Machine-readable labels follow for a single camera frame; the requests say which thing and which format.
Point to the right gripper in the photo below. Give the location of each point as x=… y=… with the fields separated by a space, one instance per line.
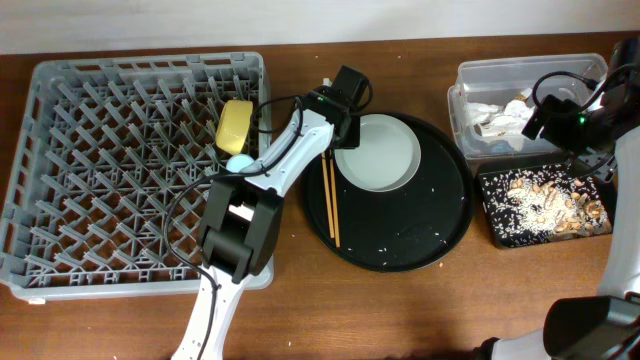
x=542 y=122

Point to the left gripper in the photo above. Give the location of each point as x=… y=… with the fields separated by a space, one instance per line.
x=354 y=139

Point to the grey round plate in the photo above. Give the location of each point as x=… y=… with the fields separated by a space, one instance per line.
x=388 y=156

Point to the white paper napkin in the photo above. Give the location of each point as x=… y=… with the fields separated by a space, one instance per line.
x=503 y=122

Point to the wooden chopstick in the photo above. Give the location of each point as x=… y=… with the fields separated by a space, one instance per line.
x=334 y=202
x=328 y=199

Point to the food scraps and rice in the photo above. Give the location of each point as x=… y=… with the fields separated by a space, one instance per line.
x=550 y=205

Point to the yellow bowl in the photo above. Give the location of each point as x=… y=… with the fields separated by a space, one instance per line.
x=233 y=126

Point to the light blue cup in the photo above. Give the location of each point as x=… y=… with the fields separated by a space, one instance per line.
x=238 y=162

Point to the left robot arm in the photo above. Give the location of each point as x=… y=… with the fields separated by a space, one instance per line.
x=240 y=226

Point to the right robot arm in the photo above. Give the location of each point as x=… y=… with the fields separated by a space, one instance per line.
x=606 y=325

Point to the clear plastic waste bin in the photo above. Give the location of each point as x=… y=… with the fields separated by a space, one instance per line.
x=495 y=83

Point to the grey plastic dishwasher rack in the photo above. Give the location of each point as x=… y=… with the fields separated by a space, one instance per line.
x=104 y=193

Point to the black rectangular tray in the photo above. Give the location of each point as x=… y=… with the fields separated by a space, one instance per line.
x=495 y=220

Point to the round black serving tray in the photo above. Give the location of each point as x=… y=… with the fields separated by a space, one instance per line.
x=403 y=229

